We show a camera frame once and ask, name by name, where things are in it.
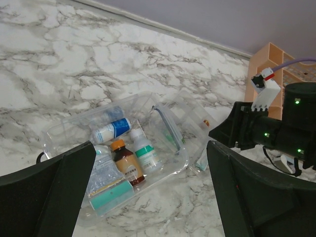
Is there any white green-label medicine bottle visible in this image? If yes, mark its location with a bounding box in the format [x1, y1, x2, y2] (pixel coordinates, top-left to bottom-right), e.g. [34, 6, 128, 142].
[130, 128, 163, 175]

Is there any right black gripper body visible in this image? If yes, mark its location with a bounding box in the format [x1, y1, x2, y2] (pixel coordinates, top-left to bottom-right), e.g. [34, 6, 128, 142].
[239, 102, 281, 150]

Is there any clear plastic medicine box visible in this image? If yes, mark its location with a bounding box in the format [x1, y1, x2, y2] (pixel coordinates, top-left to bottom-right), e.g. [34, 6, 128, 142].
[39, 92, 189, 227]

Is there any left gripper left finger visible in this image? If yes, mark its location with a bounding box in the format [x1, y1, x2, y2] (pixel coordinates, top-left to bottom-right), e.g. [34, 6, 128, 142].
[0, 142, 96, 237]

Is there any white blue clip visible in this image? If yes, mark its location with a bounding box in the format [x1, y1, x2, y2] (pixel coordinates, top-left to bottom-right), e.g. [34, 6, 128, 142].
[274, 155, 295, 174]

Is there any white blue small bottle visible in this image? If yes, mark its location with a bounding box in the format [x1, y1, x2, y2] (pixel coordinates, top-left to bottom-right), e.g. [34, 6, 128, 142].
[90, 118, 131, 145]

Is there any white blue gauze packet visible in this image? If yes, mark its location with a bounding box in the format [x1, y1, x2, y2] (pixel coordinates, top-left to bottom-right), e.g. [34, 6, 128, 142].
[86, 145, 124, 198]

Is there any brown orange-cap medicine bottle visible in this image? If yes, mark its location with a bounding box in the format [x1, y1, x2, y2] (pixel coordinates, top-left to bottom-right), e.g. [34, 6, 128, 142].
[110, 139, 145, 186]

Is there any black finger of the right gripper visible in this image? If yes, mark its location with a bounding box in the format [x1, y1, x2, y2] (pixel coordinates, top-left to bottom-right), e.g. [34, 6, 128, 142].
[208, 102, 247, 148]

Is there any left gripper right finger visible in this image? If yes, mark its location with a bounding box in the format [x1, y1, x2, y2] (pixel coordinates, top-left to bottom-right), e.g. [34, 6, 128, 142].
[207, 140, 316, 237]

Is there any orange plastic file organizer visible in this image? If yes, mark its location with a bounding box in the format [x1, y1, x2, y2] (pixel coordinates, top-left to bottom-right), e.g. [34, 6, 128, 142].
[244, 42, 316, 120]

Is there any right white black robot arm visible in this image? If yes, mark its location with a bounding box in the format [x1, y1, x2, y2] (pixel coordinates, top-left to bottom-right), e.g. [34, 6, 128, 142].
[209, 82, 316, 169]

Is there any small clear teal packet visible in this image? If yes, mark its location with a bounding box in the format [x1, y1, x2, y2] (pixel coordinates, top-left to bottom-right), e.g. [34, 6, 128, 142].
[195, 150, 208, 171]

